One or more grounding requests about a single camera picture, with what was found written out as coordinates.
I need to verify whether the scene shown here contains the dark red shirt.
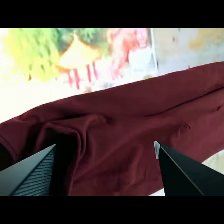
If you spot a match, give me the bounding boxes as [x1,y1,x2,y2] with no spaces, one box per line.
[0,61,224,197]

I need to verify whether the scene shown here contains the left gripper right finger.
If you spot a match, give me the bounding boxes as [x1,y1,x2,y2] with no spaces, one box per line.
[153,140,224,197]

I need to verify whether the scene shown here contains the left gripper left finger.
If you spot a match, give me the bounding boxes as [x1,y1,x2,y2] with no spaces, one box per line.
[0,143,57,197]

